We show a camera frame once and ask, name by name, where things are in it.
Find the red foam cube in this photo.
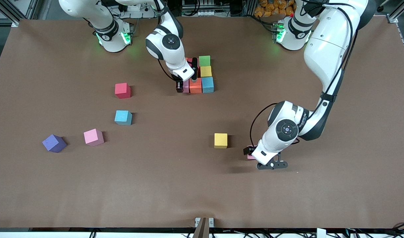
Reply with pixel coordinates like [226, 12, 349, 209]
[115, 83, 131, 99]
[186, 58, 200, 73]

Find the orange foam cube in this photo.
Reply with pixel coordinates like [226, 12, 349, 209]
[189, 78, 202, 94]

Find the blue foam cube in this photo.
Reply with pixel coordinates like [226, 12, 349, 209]
[114, 110, 133, 126]
[201, 77, 215, 93]

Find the brown paper table cover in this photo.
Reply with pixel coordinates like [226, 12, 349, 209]
[0, 16, 404, 229]

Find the white power strip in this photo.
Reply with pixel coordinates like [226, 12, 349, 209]
[118, 0, 156, 19]
[189, 9, 224, 17]

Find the brown vertical bar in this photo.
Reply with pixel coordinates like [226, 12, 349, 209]
[192, 217, 210, 238]

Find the pile of orange bags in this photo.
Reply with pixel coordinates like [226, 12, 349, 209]
[254, 0, 297, 18]

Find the purple foam cube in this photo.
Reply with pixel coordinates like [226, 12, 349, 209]
[42, 134, 67, 153]

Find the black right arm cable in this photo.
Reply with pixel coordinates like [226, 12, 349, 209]
[157, 59, 178, 82]

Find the silver metal bracket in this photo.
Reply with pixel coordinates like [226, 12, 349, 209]
[195, 217, 215, 228]

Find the aluminium frame profile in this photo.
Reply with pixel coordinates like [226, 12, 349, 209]
[385, 0, 404, 23]
[0, 0, 20, 27]

